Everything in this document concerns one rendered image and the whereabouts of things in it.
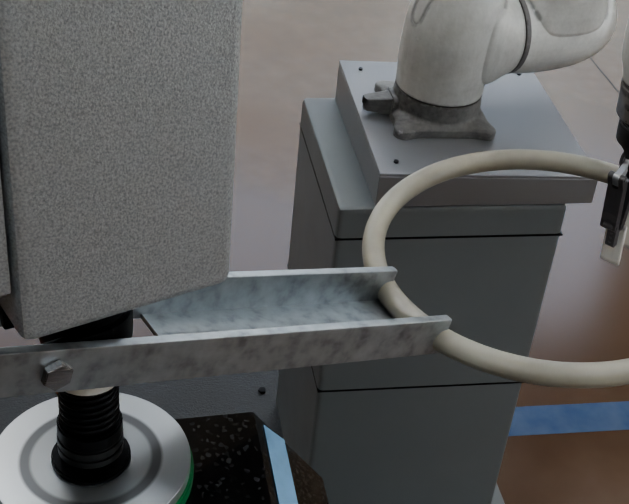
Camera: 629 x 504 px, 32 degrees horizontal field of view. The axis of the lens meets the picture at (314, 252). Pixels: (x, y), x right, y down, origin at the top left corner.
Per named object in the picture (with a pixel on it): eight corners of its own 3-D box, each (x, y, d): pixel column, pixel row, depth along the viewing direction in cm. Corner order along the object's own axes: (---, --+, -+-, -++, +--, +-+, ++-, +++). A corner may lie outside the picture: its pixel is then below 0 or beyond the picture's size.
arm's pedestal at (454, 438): (251, 389, 263) (272, 84, 217) (454, 380, 272) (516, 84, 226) (280, 558, 223) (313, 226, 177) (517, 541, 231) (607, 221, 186)
